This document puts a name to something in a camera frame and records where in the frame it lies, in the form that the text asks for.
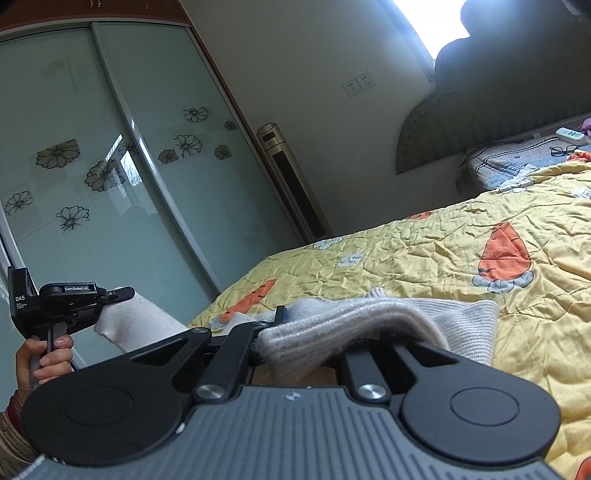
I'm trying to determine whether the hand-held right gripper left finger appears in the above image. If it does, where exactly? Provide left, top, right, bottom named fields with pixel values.
left=124, top=306, right=287, bottom=402

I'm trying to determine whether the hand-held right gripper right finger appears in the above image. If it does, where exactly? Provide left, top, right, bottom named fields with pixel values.
left=339, top=343, right=445, bottom=405

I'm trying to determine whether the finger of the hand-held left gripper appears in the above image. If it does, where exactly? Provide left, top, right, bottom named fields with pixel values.
left=104, top=285, right=136, bottom=306

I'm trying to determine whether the white knit sweater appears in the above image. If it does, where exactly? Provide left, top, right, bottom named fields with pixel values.
left=94, top=287, right=502, bottom=385

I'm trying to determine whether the person's left forearm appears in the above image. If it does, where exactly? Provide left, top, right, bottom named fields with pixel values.
left=0, top=391, right=38, bottom=465

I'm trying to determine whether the person's left hand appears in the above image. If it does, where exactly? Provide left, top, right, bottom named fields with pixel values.
left=16, top=335, right=75, bottom=385

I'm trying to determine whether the yellow printed quilt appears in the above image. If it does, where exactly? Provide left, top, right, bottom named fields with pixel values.
left=189, top=151, right=591, bottom=480

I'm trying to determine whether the gold tower air conditioner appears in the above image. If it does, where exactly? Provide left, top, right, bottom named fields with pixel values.
left=256, top=122, right=334, bottom=243

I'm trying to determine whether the blue patterned pillow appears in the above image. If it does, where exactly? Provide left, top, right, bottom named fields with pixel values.
left=457, top=135, right=591, bottom=193

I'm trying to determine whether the dark padded headboard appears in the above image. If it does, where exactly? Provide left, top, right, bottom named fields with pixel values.
left=396, top=0, right=591, bottom=176

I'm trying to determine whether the bright window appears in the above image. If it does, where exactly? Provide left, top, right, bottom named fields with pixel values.
left=392, top=0, right=472, bottom=62

